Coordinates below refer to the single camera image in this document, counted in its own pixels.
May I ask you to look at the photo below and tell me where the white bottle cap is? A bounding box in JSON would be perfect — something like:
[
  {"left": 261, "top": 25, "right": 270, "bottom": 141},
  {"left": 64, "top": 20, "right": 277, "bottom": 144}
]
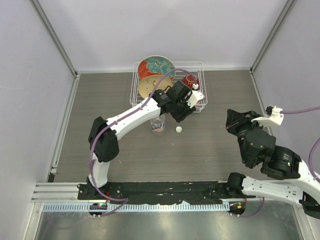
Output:
[{"left": 175, "top": 126, "right": 182, "bottom": 133}]

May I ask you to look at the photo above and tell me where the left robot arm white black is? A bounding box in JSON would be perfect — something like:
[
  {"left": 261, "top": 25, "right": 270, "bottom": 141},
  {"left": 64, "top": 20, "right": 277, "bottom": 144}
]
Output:
[{"left": 87, "top": 81, "right": 204, "bottom": 200}]

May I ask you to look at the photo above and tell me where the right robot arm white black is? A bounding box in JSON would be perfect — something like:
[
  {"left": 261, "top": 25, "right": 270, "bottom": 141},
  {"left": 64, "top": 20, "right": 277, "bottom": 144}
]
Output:
[{"left": 225, "top": 106, "right": 320, "bottom": 219}]

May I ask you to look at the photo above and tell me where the red teal floral plate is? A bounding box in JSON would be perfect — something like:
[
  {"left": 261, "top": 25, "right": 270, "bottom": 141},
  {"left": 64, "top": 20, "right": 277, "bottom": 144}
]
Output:
[{"left": 137, "top": 55, "right": 175, "bottom": 79}]

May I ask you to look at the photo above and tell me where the red bowl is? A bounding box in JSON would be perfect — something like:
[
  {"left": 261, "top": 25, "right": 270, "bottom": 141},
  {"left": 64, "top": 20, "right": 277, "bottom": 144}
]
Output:
[{"left": 181, "top": 74, "right": 200, "bottom": 89}]

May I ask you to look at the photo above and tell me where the white slotted cable duct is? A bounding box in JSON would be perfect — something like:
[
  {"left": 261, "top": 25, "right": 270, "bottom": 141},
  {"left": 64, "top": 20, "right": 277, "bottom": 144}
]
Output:
[{"left": 42, "top": 201, "right": 230, "bottom": 213}]

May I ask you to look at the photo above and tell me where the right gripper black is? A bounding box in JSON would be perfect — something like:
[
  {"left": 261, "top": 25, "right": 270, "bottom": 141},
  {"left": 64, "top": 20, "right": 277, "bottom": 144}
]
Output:
[{"left": 223, "top": 108, "right": 263, "bottom": 164}]

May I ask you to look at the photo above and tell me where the beige bird plate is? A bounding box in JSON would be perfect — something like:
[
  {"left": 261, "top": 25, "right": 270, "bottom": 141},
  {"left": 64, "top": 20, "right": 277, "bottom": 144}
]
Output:
[{"left": 137, "top": 75, "right": 173, "bottom": 99}]

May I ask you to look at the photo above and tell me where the white wire dish rack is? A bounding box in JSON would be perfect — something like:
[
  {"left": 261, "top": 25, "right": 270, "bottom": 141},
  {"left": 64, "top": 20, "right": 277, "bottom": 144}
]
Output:
[{"left": 129, "top": 61, "right": 208, "bottom": 113}]

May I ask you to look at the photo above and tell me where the clear plastic water bottle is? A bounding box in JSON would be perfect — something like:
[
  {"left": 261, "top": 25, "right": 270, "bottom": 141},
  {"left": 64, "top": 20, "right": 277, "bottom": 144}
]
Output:
[{"left": 150, "top": 114, "right": 166, "bottom": 133}]

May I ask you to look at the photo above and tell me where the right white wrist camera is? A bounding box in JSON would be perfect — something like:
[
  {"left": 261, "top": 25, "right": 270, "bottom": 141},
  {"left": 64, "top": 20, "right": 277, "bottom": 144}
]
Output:
[{"left": 251, "top": 106, "right": 284, "bottom": 127}]

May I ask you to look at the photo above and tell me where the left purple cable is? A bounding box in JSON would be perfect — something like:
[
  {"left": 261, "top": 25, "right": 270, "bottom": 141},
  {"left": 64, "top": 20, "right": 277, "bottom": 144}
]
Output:
[{"left": 88, "top": 67, "right": 200, "bottom": 216}]

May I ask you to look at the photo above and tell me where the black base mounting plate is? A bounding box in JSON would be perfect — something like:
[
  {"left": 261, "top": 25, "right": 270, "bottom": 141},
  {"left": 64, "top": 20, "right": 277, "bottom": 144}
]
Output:
[{"left": 77, "top": 180, "right": 256, "bottom": 205}]

